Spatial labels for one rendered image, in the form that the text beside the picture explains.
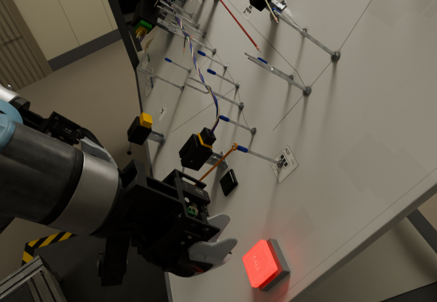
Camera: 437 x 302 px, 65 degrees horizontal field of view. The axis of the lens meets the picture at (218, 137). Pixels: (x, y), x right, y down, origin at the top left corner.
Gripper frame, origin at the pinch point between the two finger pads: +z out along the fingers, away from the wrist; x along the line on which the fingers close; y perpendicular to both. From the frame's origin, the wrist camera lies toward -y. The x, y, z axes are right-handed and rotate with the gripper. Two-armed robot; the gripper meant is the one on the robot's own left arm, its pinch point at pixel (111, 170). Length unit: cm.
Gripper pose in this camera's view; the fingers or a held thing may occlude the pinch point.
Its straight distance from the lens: 71.0
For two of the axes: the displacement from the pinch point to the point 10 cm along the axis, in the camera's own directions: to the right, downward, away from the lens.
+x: 4.3, -8.5, 3.0
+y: 3.7, -1.4, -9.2
